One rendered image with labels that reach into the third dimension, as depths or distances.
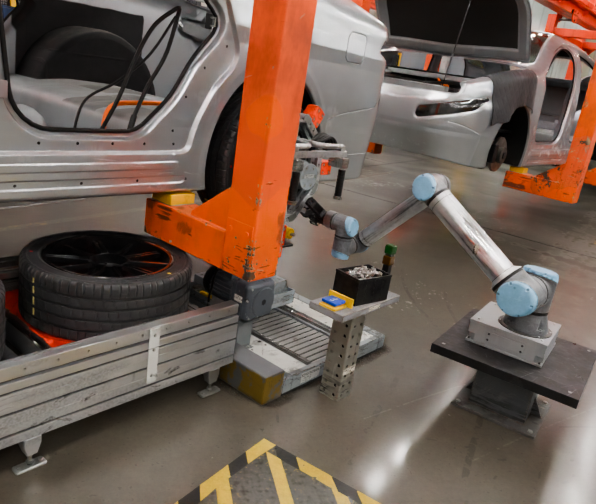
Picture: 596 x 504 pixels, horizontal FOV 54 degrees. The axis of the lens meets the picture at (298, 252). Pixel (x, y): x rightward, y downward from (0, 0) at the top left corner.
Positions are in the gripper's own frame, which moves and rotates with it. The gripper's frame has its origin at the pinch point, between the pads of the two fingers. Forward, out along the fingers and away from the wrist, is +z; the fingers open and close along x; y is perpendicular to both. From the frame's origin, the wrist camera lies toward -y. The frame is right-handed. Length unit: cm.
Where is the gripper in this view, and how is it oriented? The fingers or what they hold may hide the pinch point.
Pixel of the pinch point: (297, 205)
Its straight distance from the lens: 309.8
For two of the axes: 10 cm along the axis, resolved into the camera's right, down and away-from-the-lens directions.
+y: 3.5, 5.7, 7.4
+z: -7.5, -3.1, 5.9
